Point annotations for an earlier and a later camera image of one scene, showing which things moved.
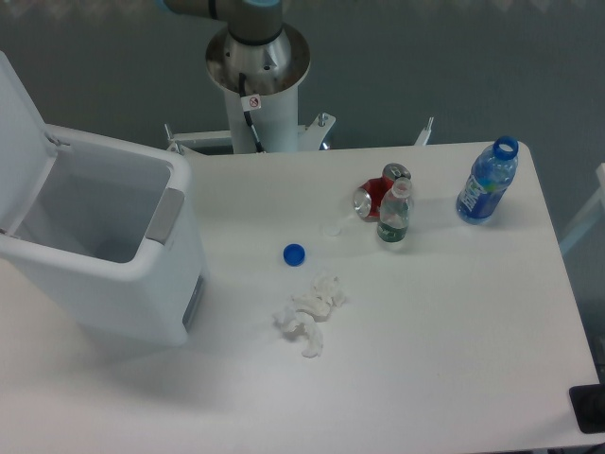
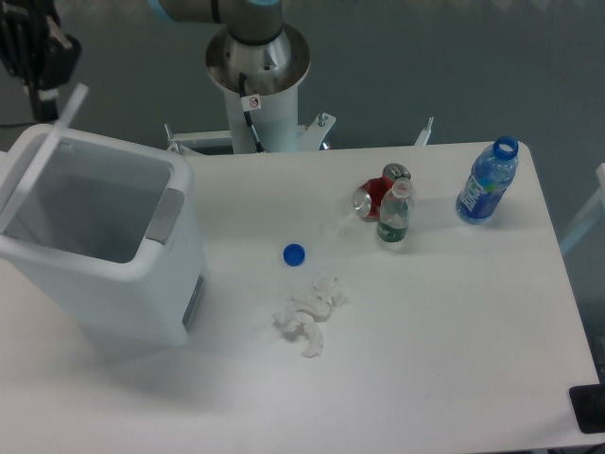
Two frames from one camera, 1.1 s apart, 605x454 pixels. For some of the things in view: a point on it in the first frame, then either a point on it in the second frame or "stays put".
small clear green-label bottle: x=395 y=212 stays put
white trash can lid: x=27 y=153 -> x=27 y=185
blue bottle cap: x=294 y=254 stays put
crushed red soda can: x=368 y=197 stays put
